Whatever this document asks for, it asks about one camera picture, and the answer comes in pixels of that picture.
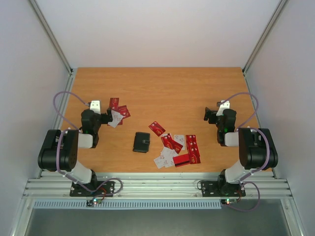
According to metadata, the red card left cluster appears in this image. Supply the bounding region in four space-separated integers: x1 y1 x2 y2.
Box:
118 105 131 119

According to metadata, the grey slotted cable duct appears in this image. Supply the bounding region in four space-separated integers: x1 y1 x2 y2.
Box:
33 199 221 210

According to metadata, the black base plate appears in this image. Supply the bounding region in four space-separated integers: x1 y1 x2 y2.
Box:
69 181 115 197
200 180 246 197

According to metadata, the red card magnetic stripe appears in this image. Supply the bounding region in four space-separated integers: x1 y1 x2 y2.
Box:
173 153 190 167

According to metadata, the white card upper pile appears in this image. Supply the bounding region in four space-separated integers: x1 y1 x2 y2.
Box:
174 135 185 146

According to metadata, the red VIP card column lower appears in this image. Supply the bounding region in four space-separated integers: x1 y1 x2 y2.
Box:
189 153 201 164

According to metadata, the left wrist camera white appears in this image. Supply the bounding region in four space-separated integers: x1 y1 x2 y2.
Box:
90 100 101 115

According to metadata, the red card far left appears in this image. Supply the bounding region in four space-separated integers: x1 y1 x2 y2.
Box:
109 98 119 111

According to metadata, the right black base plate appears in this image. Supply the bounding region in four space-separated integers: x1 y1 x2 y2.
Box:
200 180 246 197

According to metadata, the white card left cluster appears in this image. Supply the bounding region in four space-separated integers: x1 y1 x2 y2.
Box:
108 110 124 128

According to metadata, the black leather card holder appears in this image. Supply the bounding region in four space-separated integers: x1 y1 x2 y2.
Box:
133 132 150 153

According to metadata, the red card centre pile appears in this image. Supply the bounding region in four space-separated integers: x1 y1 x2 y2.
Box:
161 133 183 154

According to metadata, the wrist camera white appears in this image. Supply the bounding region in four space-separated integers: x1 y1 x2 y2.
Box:
90 100 101 115
216 100 230 116

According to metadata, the left controller board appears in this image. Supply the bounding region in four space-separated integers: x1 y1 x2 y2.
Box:
86 199 102 207

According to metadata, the red VIP card centre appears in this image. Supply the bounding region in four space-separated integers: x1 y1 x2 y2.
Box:
149 121 165 137

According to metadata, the controller board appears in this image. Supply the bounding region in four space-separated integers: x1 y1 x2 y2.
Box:
221 198 238 205
86 199 102 207

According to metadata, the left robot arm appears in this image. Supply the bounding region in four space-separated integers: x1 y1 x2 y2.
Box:
37 107 113 196

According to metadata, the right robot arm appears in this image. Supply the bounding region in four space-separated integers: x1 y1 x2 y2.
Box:
204 107 278 196

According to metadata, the red card column upper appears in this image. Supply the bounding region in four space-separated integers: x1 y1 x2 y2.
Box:
186 135 200 156

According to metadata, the white card lower middle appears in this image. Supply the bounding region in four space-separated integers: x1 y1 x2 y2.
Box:
161 147 178 168

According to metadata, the right controller board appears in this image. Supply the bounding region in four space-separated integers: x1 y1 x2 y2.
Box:
221 198 238 205

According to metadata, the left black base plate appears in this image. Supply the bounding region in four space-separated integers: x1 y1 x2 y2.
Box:
69 181 115 197

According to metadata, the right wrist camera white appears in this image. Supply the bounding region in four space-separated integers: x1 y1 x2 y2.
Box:
216 100 230 116

